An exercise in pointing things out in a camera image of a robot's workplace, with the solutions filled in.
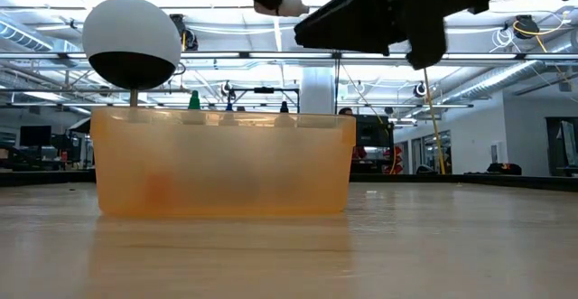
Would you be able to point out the black metal gantry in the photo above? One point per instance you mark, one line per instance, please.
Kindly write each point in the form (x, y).
(264, 90)

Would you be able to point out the orange translucent plastic bin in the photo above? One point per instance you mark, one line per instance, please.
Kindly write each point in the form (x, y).
(226, 172)

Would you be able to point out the black bag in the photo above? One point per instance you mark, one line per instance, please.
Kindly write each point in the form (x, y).
(503, 169)
(425, 170)

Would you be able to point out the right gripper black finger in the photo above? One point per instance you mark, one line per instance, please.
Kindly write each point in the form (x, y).
(357, 23)

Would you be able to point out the black monitor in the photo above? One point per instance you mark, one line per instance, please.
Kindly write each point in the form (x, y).
(375, 132)
(35, 135)

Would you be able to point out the white globe lamp black base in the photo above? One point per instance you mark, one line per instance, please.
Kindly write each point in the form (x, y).
(131, 28)

